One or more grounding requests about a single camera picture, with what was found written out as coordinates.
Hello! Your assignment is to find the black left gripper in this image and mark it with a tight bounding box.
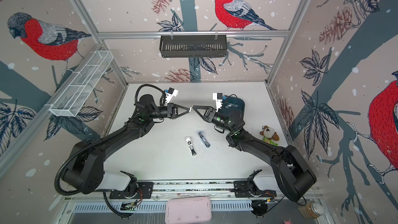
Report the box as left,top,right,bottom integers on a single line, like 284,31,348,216
148,105,190,120

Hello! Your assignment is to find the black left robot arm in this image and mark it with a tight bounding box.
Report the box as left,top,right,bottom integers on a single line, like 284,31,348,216
54,88,191,198

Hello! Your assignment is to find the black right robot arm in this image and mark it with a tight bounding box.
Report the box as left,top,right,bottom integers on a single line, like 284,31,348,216
193,105,317,202

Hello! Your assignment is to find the teal plastic tray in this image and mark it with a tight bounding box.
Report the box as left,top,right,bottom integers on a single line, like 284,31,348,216
221,94,245,117

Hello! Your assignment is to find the brown plush dog toy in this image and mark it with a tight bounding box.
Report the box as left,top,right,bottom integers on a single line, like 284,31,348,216
260,125,280,145

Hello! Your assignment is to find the pink plastic box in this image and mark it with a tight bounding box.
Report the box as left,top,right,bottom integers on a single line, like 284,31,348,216
165,197,212,224

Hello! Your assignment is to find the amber glass jar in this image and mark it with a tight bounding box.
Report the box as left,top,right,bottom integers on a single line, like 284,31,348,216
297,201,325,219

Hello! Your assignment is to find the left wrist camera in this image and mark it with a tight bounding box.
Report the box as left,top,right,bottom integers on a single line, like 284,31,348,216
164,88,178,104

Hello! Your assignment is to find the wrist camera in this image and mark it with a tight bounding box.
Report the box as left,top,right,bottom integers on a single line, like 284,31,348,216
164,88,178,104
212,93,226,110

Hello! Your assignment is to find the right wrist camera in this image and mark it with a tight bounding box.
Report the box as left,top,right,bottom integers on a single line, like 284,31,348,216
212,93,226,110

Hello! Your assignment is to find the black wire hanging basket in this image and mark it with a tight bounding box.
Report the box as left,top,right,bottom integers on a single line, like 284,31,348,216
159,34,228,59

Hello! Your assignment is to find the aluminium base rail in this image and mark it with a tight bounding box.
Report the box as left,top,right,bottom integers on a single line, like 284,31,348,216
71,178,321,214

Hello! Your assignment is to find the white mesh wall shelf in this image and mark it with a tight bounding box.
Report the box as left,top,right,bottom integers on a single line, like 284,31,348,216
49,50,114,117

